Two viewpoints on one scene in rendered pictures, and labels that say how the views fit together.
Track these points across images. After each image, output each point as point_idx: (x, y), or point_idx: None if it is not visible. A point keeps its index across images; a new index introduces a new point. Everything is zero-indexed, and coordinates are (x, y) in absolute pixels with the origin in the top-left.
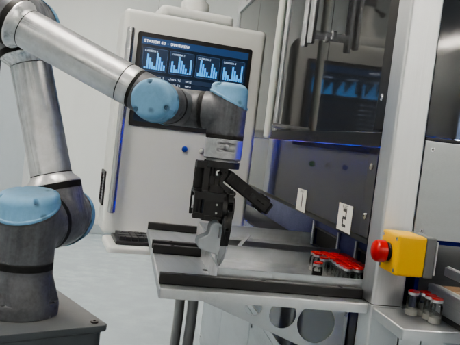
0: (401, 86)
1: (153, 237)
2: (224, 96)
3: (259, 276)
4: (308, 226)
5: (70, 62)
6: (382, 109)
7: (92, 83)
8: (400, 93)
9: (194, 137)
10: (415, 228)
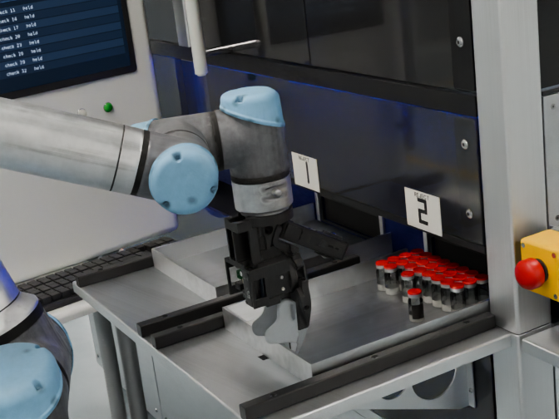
0: (502, 34)
1: (111, 306)
2: (255, 118)
3: (364, 352)
4: (303, 192)
5: (25, 157)
6: (465, 60)
7: (70, 179)
8: (503, 44)
9: (65, 96)
10: (550, 218)
